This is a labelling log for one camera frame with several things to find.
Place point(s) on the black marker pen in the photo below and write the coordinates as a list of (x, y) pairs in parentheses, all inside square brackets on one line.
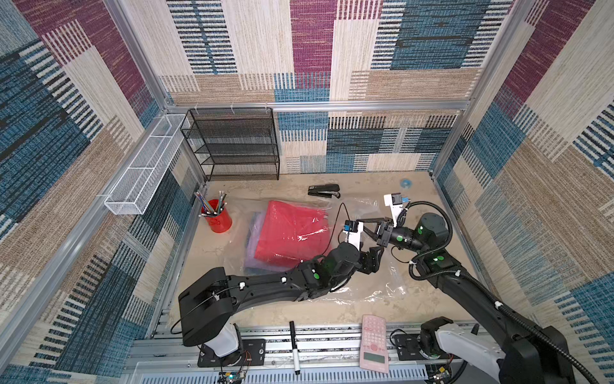
[(295, 351)]

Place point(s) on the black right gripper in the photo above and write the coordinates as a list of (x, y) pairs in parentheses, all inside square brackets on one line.
[(384, 233)]

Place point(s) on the white wire wall basket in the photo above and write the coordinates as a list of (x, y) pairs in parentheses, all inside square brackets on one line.
[(135, 189)]

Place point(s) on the pink calculator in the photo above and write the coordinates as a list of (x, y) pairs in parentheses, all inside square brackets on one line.
[(373, 355)]

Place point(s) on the pens in cup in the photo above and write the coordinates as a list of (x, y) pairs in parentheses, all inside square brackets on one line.
[(208, 209)]

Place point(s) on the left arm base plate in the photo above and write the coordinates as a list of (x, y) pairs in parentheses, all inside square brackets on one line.
[(251, 353)]

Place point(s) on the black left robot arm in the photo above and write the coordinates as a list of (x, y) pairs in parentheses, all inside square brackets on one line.
[(207, 305)]

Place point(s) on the red trousers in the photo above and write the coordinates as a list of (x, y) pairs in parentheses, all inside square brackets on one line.
[(291, 233)]

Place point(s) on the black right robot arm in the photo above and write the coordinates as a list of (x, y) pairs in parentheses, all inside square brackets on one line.
[(523, 352)]

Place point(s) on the black mesh shelf rack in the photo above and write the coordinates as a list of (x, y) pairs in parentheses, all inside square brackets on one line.
[(238, 144)]

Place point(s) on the red pen cup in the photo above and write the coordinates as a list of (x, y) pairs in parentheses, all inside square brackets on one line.
[(221, 223)]

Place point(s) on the clear plastic vacuum bag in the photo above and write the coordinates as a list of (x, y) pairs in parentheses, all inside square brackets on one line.
[(386, 283)]

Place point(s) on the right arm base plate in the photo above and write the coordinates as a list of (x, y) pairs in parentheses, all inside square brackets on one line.
[(409, 349)]

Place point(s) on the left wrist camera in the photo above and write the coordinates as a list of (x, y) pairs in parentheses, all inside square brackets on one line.
[(353, 230)]

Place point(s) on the aluminium front rail frame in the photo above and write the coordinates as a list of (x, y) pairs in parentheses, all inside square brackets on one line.
[(327, 353)]

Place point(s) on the blue tape roll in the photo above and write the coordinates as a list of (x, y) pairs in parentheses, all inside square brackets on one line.
[(406, 183)]

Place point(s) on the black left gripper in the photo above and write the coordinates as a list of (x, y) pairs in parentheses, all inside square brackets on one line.
[(374, 263)]

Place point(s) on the black stapler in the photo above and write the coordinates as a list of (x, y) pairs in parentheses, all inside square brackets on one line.
[(325, 191)]

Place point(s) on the lilac folded garment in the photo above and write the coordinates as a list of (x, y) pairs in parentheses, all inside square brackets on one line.
[(251, 264)]

